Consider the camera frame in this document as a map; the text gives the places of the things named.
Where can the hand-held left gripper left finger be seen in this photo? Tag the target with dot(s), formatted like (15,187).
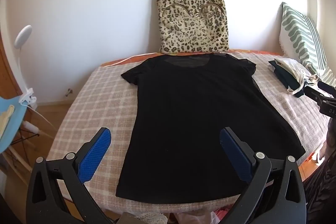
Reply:
(95,153)

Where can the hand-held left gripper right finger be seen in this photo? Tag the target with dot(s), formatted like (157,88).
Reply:
(235,153)

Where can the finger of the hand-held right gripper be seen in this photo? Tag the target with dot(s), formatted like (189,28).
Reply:
(315,94)
(326,87)

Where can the black t-shirt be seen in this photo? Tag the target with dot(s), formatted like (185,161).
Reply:
(183,108)

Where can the white folded garment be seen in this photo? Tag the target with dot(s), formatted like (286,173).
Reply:
(294,66)

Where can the dark green folded garment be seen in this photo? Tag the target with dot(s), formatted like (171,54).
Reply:
(283,75)

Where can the pink checked blanket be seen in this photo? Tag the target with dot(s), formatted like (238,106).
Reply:
(99,98)

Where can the green striped pillow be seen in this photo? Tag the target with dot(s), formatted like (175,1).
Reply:
(299,32)

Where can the pink cloth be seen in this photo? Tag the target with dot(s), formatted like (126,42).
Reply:
(223,215)

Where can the metal door stop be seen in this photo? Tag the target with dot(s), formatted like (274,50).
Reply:
(68,92)

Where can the cream knitted cloth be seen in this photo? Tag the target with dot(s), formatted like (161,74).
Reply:
(153,218)

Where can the blue chair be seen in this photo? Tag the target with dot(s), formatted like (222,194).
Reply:
(11,121)

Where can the orange patterned bedsheet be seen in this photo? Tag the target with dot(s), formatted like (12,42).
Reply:
(118,60)

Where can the wooden door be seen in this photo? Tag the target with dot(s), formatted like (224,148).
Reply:
(6,77)

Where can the leopard print cushion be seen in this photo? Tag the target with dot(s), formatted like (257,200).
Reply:
(191,24)

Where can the white clip lamp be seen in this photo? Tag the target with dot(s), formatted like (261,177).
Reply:
(22,37)

